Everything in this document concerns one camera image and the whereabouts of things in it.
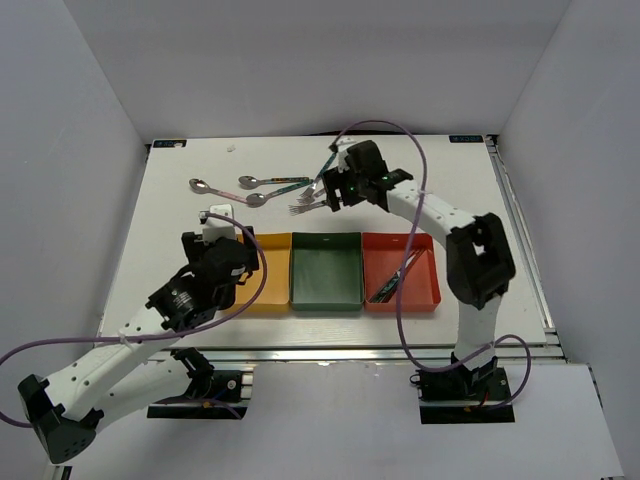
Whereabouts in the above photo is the dark handled knife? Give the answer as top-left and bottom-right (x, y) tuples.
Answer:
(372, 257), (424, 305)

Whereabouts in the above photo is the teal handled knife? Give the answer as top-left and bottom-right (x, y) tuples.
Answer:
(368, 269), (401, 303)

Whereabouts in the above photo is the yellow plastic bin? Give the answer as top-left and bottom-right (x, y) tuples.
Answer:
(225, 233), (292, 316)

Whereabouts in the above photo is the teal handled spoon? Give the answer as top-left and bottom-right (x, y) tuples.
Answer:
(246, 180), (312, 208)

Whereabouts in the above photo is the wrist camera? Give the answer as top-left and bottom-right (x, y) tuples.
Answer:
(199, 204), (236, 245)
(329, 136), (357, 173)

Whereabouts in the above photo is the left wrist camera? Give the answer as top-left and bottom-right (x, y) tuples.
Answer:
(199, 204), (236, 245)

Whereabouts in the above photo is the teal handled fork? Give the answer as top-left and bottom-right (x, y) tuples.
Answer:
(307, 153), (336, 188)

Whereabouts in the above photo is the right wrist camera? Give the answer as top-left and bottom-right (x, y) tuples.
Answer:
(329, 136), (357, 173)

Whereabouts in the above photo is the red plastic bin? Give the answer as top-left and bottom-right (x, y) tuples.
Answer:
(362, 233), (441, 313)

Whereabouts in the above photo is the pink handled knife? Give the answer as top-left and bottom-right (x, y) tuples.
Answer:
(369, 252), (426, 304)

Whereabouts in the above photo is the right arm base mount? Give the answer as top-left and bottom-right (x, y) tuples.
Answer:
(409, 356), (515, 425)

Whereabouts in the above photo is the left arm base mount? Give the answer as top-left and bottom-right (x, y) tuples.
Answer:
(147, 348), (249, 420)

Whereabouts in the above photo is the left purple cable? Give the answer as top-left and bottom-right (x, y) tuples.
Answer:
(0, 213), (269, 429)

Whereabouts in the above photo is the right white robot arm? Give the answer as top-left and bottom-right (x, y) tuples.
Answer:
(323, 139), (515, 399)

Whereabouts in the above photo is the pink handled fork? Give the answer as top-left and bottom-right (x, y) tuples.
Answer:
(297, 184), (325, 204)

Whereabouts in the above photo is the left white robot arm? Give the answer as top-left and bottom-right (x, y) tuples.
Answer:
(18, 228), (259, 465)

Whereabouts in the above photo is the pink handled spoon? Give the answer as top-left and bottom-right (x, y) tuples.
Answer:
(189, 178), (248, 205)

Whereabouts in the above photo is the green plastic bin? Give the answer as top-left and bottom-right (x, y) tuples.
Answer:
(290, 232), (364, 312)

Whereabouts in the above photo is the dark handled fork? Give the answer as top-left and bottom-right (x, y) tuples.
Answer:
(288, 200), (328, 216)

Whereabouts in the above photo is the dark handled spoon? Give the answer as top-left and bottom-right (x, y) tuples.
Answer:
(238, 175), (311, 190)

